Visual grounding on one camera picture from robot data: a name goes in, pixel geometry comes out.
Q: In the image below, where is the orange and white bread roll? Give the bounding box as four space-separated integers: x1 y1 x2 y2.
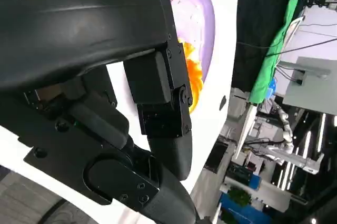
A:
177 38 205 115

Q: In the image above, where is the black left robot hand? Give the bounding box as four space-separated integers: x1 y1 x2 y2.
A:
0 0 197 224

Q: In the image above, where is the grey flat panel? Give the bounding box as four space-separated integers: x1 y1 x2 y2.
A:
277 57 337 116

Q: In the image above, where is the thin black background cable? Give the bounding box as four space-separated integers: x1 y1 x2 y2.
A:
236 37 337 57

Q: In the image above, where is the blue box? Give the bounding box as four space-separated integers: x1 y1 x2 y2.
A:
220 192 272 224

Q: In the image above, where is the black curtain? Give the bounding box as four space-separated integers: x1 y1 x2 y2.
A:
231 0 316 93

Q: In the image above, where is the lilac plate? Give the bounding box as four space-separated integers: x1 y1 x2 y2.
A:
163 0 216 83

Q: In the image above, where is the green cloth backdrop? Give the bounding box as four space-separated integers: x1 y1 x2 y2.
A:
249 0 308 104

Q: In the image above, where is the green plant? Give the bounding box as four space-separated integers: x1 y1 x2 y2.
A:
227 189 251 206

